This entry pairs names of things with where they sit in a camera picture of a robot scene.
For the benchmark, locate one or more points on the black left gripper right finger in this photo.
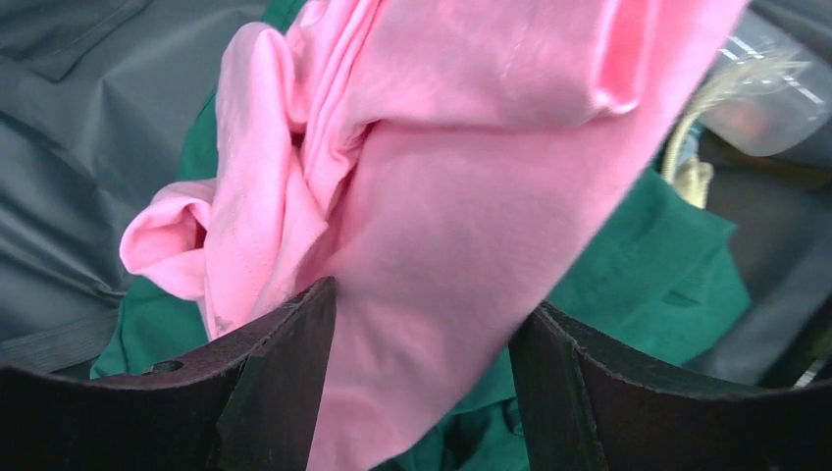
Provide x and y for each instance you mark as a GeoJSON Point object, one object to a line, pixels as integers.
{"type": "Point", "coordinates": [590, 402]}

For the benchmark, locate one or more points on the beige sandal shoe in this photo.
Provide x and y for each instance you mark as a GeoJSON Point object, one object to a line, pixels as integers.
{"type": "Point", "coordinates": [681, 166]}

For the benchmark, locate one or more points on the clear plastic cup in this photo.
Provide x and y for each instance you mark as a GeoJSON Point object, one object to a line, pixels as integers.
{"type": "Point", "coordinates": [780, 91]}

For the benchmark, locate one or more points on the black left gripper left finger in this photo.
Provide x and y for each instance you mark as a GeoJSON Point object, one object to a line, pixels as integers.
{"type": "Point", "coordinates": [247, 401]}

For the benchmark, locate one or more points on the black white space suitcase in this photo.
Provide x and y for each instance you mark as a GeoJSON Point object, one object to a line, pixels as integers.
{"type": "Point", "coordinates": [96, 97]}

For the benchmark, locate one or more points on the pink garment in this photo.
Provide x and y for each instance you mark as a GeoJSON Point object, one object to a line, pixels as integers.
{"type": "Point", "coordinates": [445, 161]}

